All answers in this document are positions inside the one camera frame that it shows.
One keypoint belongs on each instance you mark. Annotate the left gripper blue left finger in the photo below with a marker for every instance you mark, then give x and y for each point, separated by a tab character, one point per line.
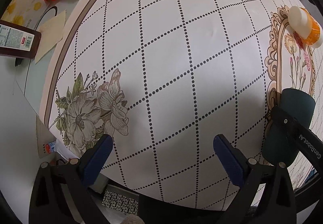
48	203

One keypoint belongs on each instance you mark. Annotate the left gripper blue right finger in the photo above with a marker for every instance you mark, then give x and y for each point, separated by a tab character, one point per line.
265	192

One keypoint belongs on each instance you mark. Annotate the dark green cup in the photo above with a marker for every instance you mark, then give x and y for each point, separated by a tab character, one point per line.
295	110

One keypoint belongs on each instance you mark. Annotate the orange white paper cup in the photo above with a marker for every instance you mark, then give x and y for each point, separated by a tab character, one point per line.
303	23

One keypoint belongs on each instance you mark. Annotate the floral diamond pattern tablecloth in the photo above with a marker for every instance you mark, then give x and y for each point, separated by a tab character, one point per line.
163	77

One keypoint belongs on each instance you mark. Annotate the dark brown bottle with label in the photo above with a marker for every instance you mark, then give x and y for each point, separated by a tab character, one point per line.
18	41

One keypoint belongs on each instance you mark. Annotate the beige paper napkin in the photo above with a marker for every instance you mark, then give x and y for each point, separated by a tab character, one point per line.
51	33

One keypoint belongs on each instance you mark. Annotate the yellow snack bag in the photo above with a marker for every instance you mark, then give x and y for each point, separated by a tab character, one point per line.
25	13

